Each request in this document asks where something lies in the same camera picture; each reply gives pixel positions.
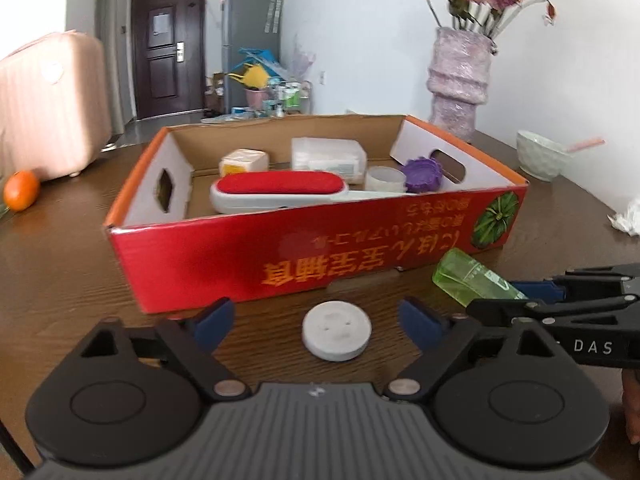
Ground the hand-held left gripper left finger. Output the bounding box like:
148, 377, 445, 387
74, 296, 252, 404

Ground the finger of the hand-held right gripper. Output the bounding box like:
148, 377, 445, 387
511, 264, 640, 302
466, 294, 640, 330

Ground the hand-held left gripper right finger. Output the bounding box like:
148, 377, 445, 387
384, 296, 569, 404

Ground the green plastic bottle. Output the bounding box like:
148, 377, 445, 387
432, 250, 528, 306

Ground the white round disc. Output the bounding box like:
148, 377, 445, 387
301, 300, 373, 362

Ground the red cardboard box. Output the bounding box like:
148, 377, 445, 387
103, 114, 531, 315

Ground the purple ridged lid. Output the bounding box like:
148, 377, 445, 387
402, 156, 445, 194

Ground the translucent white plastic container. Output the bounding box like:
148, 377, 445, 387
291, 137, 369, 184

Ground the person's right hand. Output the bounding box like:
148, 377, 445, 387
621, 367, 640, 443

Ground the crumpled white tissue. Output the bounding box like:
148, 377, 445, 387
607, 200, 640, 237

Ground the white textured bowl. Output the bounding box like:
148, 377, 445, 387
516, 130, 573, 182

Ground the small white cup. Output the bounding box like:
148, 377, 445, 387
364, 165, 407, 193

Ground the red lint brush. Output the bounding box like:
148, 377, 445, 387
209, 170, 408, 215

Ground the pink spoon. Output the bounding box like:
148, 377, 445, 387
560, 137, 606, 153

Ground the small yellow white box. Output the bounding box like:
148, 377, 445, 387
218, 148, 270, 177

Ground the pale purple vase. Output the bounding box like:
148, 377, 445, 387
427, 26, 493, 143

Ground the orange fruit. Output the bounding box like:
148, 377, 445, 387
3, 170, 41, 212

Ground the cluttered storage rack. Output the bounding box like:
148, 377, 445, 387
260, 80, 314, 117

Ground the yellow plastic object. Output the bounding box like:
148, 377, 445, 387
228, 62, 271, 90

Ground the dark brown door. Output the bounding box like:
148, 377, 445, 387
131, 0, 207, 121

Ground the blue plastic object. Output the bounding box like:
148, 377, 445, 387
237, 47, 281, 76

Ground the pink suitcase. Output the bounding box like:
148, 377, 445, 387
0, 31, 112, 182

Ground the grey refrigerator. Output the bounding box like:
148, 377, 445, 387
221, 0, 283, 113

